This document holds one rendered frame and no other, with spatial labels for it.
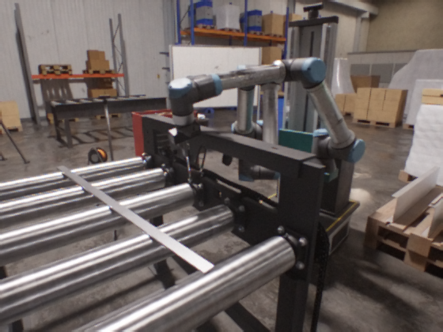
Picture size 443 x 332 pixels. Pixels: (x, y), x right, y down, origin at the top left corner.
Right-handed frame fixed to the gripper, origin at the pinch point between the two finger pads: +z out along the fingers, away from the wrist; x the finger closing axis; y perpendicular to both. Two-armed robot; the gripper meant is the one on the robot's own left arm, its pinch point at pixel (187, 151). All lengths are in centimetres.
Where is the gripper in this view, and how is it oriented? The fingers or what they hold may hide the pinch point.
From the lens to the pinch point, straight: 128.1
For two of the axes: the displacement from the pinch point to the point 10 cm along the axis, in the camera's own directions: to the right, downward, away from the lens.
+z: 0.0, 7.3, 6.8
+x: -8.2, 4.0, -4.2
